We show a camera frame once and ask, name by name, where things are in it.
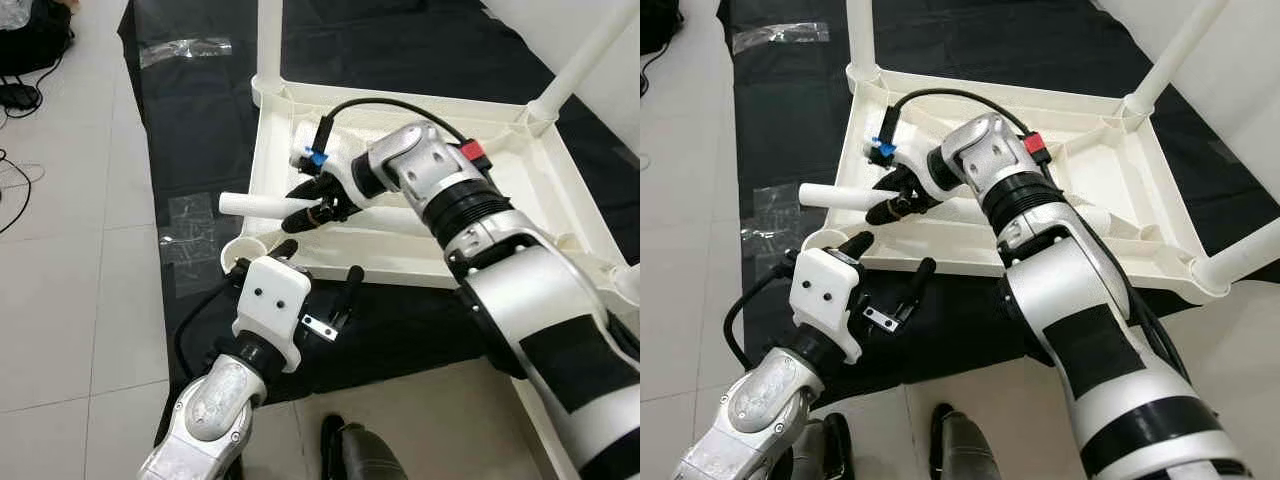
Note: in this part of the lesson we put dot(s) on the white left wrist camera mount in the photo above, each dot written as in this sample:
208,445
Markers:
825,295
270,305

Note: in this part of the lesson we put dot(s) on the white plastic table top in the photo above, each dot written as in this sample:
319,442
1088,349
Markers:
540,190
1120,180

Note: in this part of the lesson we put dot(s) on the crumpled clear plastic bag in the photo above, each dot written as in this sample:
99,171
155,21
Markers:
15,12

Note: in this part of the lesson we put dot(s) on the black stand base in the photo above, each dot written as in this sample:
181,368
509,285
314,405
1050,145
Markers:
18,96

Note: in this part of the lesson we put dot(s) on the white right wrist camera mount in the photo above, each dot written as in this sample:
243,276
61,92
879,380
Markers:
335,165
905,155

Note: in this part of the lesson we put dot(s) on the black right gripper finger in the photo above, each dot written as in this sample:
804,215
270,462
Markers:
888,211
892,178
308,188
305,220

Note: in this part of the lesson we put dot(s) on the black table cloth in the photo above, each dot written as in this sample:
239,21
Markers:
800,120
200,130

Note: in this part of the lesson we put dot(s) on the flat clear plastic bag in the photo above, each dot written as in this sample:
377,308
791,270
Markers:
780,37
185,52

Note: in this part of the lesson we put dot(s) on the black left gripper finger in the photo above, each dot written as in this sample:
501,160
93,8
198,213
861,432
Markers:
350,295
918,288
855,245
284,250

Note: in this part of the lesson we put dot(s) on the tan rubber band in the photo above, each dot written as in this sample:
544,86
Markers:
320,214
905,205

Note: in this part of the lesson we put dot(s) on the clear tape cross patch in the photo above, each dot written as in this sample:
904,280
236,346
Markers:
780,225
195,240

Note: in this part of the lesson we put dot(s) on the black bag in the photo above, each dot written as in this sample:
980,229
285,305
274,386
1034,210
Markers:
658,25
45,45

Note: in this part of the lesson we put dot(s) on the grey robot foot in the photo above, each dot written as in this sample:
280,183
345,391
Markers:
965,448
822,450
365,455
235,468

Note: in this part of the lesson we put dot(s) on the grey robot left foot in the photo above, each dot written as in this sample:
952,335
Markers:
235,468
822,450

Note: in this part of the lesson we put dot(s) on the grey robot right foot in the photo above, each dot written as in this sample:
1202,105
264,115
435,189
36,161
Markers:
965,448
365,455

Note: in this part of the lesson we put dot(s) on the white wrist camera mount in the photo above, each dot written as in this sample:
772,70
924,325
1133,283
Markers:
270,305
905,155
335,165
825,295

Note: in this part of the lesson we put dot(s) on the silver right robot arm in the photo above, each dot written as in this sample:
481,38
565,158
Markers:
1100,320
540,300

